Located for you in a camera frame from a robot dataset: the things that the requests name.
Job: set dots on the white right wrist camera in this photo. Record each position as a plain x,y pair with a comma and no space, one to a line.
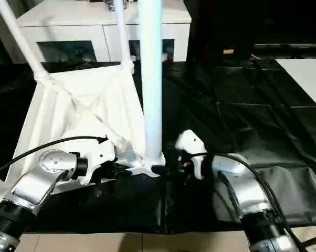
189,141

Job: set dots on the white long board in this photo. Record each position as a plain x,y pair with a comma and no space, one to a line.
303,78

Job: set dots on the white low cabinet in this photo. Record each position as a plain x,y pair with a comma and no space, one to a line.
68,26

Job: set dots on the white plastic table top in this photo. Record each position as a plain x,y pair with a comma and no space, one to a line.
95,86

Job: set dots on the black mat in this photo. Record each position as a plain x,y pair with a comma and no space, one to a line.
252,118

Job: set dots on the black tangled bundle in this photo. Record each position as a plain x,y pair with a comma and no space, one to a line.
110,5

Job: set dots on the small yellow tag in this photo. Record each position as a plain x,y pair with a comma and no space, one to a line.
229,51

